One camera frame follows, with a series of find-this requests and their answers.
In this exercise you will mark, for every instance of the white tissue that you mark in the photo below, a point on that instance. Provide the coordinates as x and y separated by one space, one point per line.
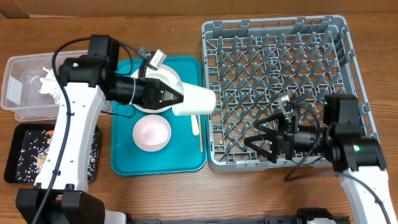
50 85

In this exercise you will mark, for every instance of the pink bowl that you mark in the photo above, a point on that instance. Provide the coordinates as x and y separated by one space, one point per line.
151 133

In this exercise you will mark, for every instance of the grey dishwasher rack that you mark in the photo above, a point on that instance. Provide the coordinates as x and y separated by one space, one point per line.
248 63

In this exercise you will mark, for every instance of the white plastic fork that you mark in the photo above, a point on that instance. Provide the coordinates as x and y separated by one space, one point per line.
195 126

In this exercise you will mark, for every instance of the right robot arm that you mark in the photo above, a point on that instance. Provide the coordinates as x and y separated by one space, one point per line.
358 162

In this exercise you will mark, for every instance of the large pink plate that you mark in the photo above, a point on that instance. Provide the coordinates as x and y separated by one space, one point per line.
162 69

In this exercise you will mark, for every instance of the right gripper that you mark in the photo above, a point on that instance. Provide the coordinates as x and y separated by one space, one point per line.
287 140

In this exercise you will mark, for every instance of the rice and peanuts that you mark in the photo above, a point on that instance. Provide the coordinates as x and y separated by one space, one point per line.
35 148

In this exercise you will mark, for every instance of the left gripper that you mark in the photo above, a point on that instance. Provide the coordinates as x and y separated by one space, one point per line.
154 91

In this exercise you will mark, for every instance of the wooden chopstick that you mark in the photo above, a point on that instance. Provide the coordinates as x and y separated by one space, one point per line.
200 134

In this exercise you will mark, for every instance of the small white plate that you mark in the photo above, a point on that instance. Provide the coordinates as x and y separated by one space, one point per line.
166 78

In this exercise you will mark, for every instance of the clear plastic bin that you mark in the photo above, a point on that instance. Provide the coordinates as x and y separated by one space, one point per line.
20 88

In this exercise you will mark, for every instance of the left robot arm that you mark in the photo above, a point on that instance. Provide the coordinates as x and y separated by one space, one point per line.
110 71

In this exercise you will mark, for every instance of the white paper cup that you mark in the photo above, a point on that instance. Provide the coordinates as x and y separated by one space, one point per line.
197 100

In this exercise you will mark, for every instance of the black tray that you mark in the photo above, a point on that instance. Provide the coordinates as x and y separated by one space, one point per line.
16 146

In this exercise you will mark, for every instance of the teal serving tray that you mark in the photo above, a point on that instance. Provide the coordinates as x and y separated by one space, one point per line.
184 152

